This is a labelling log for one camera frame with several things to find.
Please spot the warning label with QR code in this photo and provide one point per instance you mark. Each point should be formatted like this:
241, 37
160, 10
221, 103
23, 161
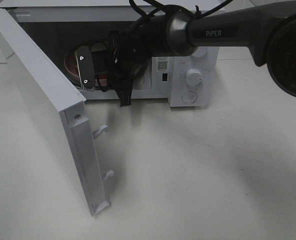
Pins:
162, 64

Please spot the white microwave oven body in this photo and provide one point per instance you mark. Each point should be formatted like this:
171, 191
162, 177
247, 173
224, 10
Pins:
59, 26

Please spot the pink round plate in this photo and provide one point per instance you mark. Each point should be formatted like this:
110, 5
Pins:
71, 65

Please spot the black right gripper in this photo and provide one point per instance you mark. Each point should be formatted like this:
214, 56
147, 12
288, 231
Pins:
127, 60

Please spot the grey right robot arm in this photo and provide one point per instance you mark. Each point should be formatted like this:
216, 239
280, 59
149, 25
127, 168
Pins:
268, 31

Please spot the white bread sandwich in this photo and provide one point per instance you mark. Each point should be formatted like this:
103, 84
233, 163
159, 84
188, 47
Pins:
98, 47

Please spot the lower white microwave knob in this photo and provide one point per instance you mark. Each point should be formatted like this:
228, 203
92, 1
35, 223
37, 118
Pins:
193, 77

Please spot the white microwave door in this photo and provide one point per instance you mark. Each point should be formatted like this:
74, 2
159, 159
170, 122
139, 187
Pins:
58, 110

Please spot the round microwave door button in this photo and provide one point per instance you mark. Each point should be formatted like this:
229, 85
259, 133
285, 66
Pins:
189, 97

